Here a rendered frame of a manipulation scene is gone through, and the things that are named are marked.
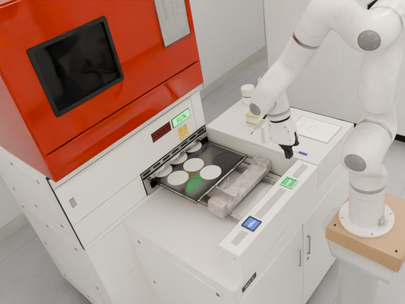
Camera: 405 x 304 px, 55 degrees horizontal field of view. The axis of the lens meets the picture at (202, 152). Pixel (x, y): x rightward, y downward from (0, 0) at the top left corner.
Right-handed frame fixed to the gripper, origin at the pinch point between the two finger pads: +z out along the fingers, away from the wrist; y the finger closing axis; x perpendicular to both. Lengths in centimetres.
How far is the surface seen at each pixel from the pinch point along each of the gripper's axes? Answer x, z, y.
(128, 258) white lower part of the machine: -50, 38, -67
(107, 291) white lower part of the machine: -66, 46, -69
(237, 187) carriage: -6.3, 18.3, -27.2
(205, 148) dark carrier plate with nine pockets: 7, 10, -56
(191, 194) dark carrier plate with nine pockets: -21.8, 13.7, -39.1
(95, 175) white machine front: -49, -12, -57
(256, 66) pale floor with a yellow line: 245, 69, -215
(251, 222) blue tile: -25.7, 14.7, -3.5
